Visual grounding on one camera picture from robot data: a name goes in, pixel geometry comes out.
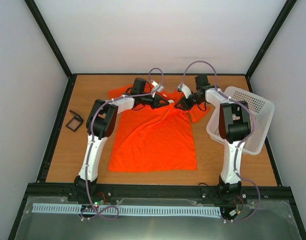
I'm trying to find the orange t-shirt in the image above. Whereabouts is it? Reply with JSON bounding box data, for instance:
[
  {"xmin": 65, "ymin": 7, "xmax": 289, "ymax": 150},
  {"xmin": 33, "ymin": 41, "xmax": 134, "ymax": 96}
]
[{"xmin": 108, "ymin": 91, "xmax": 210, "ymax": 172}]

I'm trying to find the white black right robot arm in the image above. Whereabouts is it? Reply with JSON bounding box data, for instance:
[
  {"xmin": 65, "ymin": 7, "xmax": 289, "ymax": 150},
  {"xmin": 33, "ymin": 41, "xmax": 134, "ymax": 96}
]
[{"xmin": 175, "ymin": 75, "xmax": 251, "ymax": 203}]

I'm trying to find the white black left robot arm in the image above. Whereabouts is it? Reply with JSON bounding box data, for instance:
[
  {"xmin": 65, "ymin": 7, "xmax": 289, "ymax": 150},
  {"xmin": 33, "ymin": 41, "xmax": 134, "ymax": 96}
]
[{"xmin": 74, "ymin": 77, "xmax": 169, "ymax": 202}]

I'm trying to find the black square brooch holder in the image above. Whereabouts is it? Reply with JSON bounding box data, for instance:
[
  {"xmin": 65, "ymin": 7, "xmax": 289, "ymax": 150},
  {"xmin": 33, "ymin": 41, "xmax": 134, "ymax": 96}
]
[{"xmin": 65, "ymin": 110, "xmax": 84, "ymax": 132}]

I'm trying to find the white perforated plastic basket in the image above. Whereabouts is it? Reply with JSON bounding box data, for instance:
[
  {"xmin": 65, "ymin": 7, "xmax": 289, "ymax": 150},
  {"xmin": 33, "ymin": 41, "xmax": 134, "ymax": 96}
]
[{"xmin": 206, "ymin": 86, "xmax": 275, "ymax": 155}]

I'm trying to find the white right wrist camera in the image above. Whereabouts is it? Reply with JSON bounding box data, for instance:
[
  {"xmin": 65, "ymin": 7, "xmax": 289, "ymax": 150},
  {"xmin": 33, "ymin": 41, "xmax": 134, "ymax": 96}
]
[{"xmin": 177, "ymin": 83, "xmax": 192, "ymax": 99}]

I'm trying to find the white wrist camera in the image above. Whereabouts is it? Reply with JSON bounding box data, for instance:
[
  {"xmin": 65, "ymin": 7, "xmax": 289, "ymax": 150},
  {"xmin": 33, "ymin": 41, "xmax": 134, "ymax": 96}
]
[
  {"xmin": 150, "ymin": 80, "xmax": 164, "ymax": 95},
  {"xmin": 177, "ymin": 83, "xmax": 192, "ymax": 99}
]

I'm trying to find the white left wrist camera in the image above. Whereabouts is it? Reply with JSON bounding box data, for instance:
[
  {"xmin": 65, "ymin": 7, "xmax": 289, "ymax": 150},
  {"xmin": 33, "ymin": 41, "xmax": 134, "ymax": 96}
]
[{"xmin": 150, "ymin": 80, "xmax": 164, "ymax": 95}]

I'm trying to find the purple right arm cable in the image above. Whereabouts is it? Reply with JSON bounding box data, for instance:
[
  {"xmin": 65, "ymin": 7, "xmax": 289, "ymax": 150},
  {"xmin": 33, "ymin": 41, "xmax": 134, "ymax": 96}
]
[{"xmin": 177, "ymin": 60, "xmax": 261, "ymax": 223}]

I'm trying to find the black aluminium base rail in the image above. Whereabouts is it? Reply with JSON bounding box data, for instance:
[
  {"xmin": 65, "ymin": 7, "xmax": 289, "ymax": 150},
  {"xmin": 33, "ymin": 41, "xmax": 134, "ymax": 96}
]
[{"xmin": 25, "ymin": 183, "xmax": 293, "ymax": 205}]

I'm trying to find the black enclosure frame post left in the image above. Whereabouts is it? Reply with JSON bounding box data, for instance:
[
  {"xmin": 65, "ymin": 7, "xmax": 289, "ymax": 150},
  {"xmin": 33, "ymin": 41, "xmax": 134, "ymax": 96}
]
[{"xmin": 24, "ymin": 0, "xmax": 74, "ymax": 78}]

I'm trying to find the black enclosure frame post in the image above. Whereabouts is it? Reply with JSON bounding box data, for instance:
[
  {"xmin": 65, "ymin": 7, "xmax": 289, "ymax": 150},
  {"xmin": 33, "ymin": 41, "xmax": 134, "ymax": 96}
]
[
  {"xmin": 245, "ymin": 0, "xmax": 297, "ymax": 80},
  {"xmin": 24, "ymin": 0, "xmax": 74, "ymax": 78}
]

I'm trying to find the black enclosure frame post right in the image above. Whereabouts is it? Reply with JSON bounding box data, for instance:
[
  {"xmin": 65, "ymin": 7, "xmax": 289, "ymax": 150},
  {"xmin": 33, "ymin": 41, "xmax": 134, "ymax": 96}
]
[{"xmin": 245, "ymin": 0, "xmax": 297, "ymax": 80}]

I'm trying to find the light blue slotted cable duct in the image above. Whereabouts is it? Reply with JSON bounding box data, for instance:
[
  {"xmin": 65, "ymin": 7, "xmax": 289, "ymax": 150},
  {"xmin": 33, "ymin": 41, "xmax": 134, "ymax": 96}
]
[{"xmin": 31, "ymin": 203, "xmax": 221, "ymax": 218}]

